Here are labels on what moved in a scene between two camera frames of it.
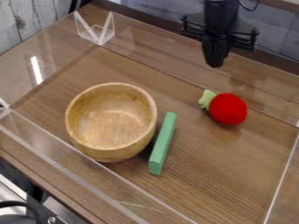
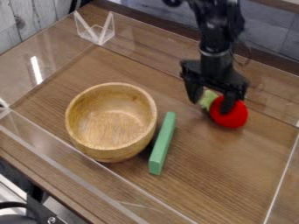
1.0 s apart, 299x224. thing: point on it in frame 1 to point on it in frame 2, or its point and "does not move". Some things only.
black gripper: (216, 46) to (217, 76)
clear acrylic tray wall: (121, 111) does not move
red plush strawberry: (226, 108) does not move
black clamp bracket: (40, 212) does not move
